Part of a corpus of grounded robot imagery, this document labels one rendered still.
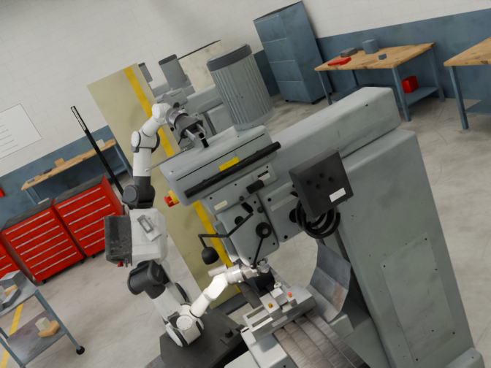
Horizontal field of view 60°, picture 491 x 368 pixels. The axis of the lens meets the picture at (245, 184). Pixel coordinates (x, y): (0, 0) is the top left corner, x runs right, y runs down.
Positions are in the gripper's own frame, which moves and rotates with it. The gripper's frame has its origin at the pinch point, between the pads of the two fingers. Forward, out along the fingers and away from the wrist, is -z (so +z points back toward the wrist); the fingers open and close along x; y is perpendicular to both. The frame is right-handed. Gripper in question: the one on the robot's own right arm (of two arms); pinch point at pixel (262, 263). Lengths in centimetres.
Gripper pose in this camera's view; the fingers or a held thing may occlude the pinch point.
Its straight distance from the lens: 213.2
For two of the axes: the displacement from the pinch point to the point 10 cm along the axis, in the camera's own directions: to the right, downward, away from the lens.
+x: -0.7, -3.6, 9.3
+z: -9.2, 3.7, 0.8
